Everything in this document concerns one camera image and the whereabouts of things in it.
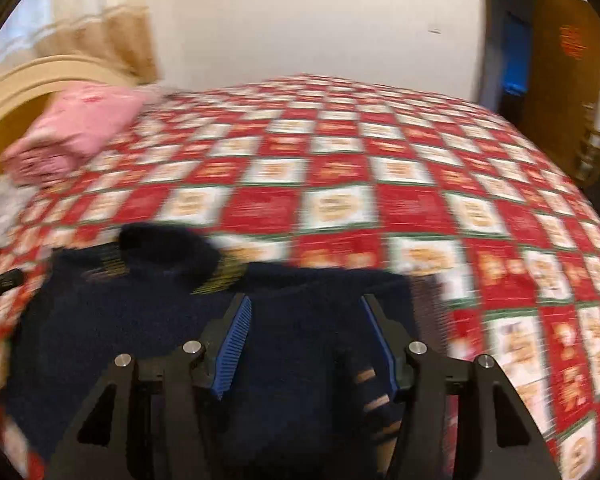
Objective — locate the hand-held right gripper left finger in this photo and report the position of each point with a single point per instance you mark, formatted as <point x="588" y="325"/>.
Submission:
<point x="232" y="350"/>

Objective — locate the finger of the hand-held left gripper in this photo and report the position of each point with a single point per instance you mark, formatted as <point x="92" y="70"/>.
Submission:
<point x="0" y="287"/>

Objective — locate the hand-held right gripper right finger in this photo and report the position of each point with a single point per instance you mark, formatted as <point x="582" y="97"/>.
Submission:
<point x="382" y="350"/>

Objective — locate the navy patterned knit sweater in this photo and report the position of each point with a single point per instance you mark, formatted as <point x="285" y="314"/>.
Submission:
<point x="290" y="320"/>

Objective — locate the pale floral pillow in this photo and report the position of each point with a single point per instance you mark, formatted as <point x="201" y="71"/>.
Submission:
<point x="0" y="210"/>

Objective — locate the folded pink quilt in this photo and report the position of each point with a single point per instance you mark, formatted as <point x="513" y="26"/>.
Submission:
<point x="80" y="125"/>

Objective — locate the red checked printed blanket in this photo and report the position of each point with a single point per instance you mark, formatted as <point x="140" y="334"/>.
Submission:
<point x="340" y="160"/>

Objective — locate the cream and brown bed headboard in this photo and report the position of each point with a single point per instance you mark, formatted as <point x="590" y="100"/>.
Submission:
<point x="30" y="80"/>

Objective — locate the beige patterned curtain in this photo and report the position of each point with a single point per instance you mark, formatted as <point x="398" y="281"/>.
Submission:
<point x="105" y="35"/>

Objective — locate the wooden chair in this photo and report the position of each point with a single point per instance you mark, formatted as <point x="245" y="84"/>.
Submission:
<point x="592" y="150"/>

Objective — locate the brown wooden door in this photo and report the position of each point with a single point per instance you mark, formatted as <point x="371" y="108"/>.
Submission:
<point x="555" y="85"/>

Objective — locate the red paper door decoration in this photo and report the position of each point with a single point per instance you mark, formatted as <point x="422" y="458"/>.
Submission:
<point x="573" y="41"/>

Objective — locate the dark wooden door frame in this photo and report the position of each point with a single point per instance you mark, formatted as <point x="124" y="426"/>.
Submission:
<point x="492" y="35"/>

